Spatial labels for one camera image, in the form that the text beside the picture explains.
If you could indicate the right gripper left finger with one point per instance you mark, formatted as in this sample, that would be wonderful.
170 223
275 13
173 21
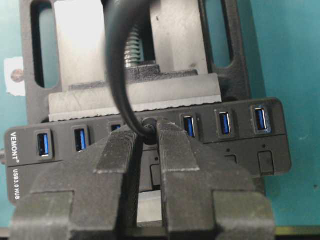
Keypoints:
93 195

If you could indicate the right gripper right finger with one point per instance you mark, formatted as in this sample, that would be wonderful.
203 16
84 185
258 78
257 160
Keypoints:
206 196

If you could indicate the black multi-port USB hub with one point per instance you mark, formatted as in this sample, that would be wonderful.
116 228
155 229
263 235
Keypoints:
252 133

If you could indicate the black 3D-printed vise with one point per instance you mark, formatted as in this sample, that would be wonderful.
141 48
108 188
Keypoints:
179 77

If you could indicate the silver threaded vise screw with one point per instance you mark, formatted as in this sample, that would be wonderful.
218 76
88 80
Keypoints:
132 51

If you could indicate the white sticker with black dot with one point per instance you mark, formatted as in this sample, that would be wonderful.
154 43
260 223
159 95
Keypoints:
14 76

